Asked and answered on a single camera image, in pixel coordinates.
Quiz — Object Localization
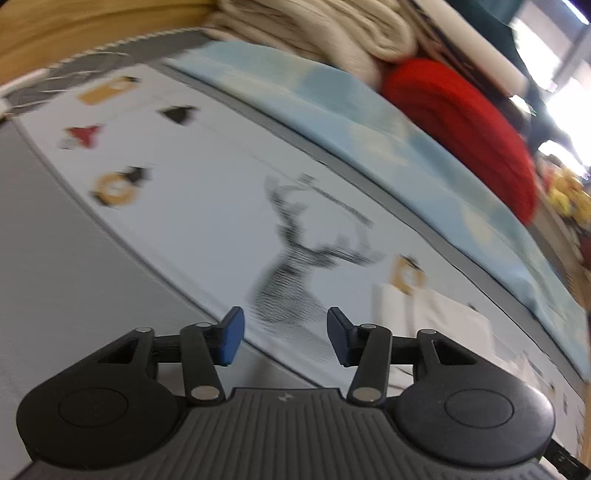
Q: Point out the light blue patterned sheet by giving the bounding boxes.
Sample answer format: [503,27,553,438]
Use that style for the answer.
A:
[167,41,590,378]

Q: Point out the yellow plush toys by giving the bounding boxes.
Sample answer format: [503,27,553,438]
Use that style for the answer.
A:
[546,168,590,231]

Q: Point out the printed deer bed sheet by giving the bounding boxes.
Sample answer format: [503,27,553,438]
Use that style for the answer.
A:
[17,65,585,453]

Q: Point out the white folded pillow stack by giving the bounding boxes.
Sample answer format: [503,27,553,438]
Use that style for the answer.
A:
[416,0,529,97]

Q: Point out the white small garment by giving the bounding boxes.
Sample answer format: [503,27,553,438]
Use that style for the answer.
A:
[372,284,497,362]

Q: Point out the cream folded blanket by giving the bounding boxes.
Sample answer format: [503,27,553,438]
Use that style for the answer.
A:
[204,0,418,89]

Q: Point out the wooden bed headboard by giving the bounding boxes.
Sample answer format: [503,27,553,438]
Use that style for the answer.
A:
[1,0,216,83]

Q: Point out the dark teal shark plush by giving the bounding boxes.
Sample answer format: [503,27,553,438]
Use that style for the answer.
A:
[449,0,545,116]

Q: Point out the red folded blanket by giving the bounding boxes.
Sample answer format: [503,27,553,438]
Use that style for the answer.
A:
[382,58,537,224]

